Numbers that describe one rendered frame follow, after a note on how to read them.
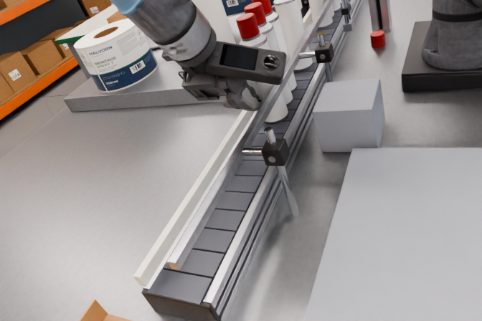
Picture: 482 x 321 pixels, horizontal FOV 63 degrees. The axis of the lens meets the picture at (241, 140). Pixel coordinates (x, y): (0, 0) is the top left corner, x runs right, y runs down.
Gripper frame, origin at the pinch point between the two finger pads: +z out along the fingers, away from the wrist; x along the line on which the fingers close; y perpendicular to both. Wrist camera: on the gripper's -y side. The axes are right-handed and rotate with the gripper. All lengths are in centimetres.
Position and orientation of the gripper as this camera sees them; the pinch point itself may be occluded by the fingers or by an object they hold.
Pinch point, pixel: (260, 103)
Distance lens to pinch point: 72.2
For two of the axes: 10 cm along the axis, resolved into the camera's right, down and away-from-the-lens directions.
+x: -1.7, 9.3, -3.4
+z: 4.4, 3.8, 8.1
